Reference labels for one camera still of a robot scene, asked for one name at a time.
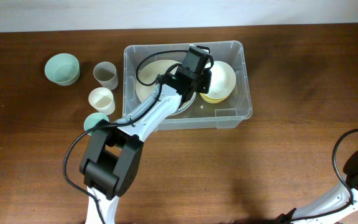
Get yellow bowl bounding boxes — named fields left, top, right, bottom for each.
left=200, top=93, right=228, bottom=104

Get white bowl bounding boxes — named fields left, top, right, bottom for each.
left=205, top=61, right=236, bottom=99

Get beige plate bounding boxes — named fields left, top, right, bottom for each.
left=135, top=59, right=198, bottom=113

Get grey cup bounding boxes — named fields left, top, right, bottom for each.
left=93, top=62, right=119, bottom=90

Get mint green bowl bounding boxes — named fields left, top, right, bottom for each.
left=44, top=53, right=80, bottom=86

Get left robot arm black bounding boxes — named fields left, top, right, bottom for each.
left=80, top=64, right=212, bottom=223

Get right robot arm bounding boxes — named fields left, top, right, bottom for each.
left=275, top=128, right=358, bottom=224

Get clear plastic storage container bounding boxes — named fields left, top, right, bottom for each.
left=122, top=40, right=253, bottom=131

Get cream cup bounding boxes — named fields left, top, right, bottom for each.
left=88, top=87, right=116, bottom=115

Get mint green cup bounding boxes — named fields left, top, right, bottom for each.
left=83, top=112, right=109, bottom=131

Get left black cable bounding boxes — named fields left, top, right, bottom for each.
left=62, top=46, right=214, bottom=224

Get black cable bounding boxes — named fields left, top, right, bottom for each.
left=62, top=46, right=214, bottom=224
left=290, top=128, right=358, bottom=222

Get right black cable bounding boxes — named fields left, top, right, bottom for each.
left=290, top=128, right=358, bottom=222

